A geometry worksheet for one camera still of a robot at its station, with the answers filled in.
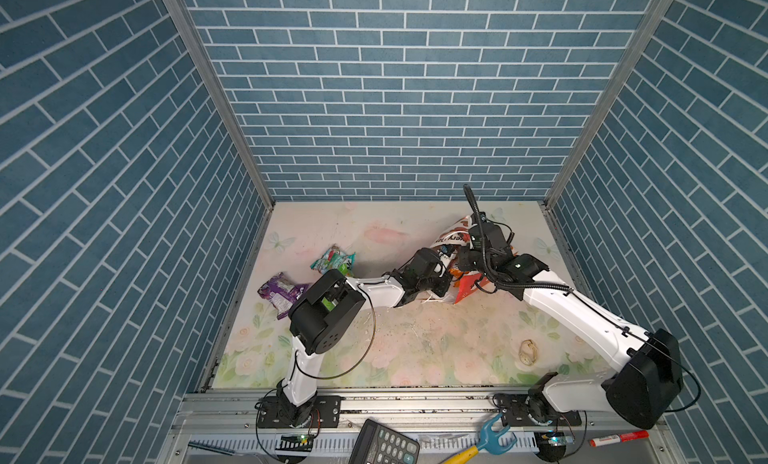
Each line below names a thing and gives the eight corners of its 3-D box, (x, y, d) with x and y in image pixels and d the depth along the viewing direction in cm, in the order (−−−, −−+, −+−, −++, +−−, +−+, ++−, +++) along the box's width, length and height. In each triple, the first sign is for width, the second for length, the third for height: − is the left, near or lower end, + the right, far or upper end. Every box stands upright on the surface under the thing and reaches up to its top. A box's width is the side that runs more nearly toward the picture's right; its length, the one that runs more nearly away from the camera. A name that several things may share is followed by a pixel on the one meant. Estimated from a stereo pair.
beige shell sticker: (520, 366, 83) (523, 364, 82) (514, 342, 88) (517, 339, 86) (539, 366, 83) (542, 364, 82) (532, 342, 88) (535, 339, 86)
